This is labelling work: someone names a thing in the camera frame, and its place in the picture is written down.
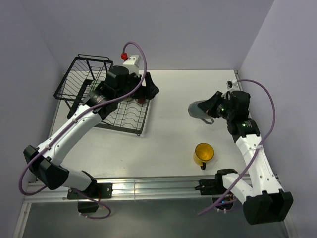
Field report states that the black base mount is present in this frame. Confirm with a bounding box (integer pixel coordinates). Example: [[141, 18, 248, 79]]
[[67, 183, 113, 200], [194, 179, 222, 196]]

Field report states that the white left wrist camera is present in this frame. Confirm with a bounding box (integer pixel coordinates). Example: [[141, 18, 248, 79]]
[[121, 53, 141, 75]]

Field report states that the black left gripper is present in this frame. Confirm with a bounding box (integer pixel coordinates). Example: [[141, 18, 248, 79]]
[[116, 71, 159, 103]]

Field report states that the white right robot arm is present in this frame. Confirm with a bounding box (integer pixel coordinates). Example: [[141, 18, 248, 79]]
[[190, 91, 294, 225]]

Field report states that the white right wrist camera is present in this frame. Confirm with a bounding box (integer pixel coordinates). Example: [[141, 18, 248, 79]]
[[227, 79, 240, 92]]

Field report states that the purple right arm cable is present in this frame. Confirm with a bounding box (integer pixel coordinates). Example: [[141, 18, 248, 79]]
[[198, 79, 276, 216]]

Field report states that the black wire dish rack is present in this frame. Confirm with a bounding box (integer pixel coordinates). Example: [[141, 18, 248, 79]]
[[54, 54, 150, 136]]

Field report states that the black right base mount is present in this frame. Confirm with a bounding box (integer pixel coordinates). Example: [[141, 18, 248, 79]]
[[194, 179, 222, 196]]

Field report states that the black box under rail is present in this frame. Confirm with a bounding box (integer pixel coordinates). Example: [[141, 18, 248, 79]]
[[77, 202, 99, 214]]

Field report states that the yellow mug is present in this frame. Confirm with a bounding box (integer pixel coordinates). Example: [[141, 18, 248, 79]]
[[193, 143, 214, 170]]

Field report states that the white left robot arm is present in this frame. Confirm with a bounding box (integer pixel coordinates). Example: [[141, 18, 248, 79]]
[[23, 66, 159, 198]]

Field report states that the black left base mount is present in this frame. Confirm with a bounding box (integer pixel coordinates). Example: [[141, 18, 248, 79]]
[[67, 183, 113, 200]]

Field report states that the dark maroon mug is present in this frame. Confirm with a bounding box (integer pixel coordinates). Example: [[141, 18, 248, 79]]
[[136, 98, 146, 105]]

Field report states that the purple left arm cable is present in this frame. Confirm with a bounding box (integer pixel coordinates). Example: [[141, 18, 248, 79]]
[[18, 42, 147, 220]]

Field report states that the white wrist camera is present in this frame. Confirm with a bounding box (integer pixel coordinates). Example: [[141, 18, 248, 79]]
[[227, 79, 240, 92], [121, 53, 141, 75]]

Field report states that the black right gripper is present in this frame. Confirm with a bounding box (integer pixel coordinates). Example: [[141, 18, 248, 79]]
[[198, 91, 234, 121]]

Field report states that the aluminium mounting rail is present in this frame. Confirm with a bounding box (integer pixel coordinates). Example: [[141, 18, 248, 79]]
[[24, 173, 280, 204]]

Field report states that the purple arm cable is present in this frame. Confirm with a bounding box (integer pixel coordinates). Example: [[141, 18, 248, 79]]
[[18, 42, 147, 220], [198, 79, 276, 216]]

